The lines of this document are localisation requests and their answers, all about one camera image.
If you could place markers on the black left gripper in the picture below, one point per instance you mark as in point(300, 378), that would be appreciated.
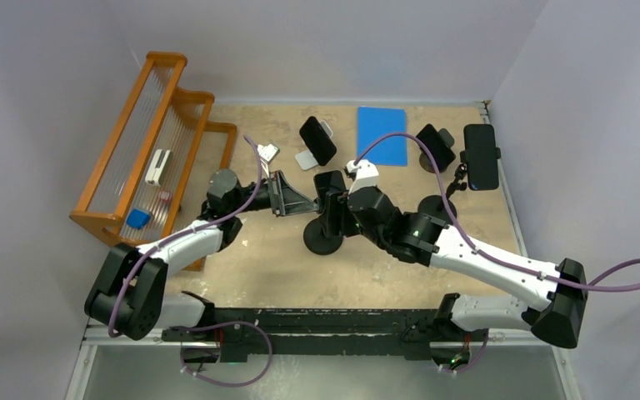
point(287, 201)

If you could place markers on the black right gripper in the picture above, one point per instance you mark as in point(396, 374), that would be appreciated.
point(349, 229)

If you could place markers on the black round-base phone stand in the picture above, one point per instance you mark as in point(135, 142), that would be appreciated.
point(314, 236)

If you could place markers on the black smartphone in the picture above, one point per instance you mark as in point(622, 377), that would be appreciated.
point(328, 182)

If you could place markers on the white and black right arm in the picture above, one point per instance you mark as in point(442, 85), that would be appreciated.
point(544, 298)

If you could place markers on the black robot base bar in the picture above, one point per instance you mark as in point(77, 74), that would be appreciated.
point(413, 334)

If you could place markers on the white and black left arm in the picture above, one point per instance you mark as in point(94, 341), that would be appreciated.
point(128, 295)

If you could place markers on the white folding phone stand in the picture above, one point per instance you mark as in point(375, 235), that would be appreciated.
point(304, 159)

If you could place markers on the black phone on white stand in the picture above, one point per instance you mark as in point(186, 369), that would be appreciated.
point(317, 141)

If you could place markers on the black tall phone stand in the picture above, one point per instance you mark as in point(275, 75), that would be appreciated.
point(433, 205)

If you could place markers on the black phone on small stand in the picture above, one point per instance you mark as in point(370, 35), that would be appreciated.
point(435, 146)

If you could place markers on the blue rectangular mat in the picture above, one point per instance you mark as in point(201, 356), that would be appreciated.
point(376, 122)

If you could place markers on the orange wooden rack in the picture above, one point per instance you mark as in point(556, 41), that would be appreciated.
point(158, 114)

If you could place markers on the white device on rack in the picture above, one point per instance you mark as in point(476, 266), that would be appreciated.
point(157, 167)

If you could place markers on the blue object on rack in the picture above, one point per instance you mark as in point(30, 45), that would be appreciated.
point(138, 218)

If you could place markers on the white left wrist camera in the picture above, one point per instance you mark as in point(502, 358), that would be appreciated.
point(267, 154)

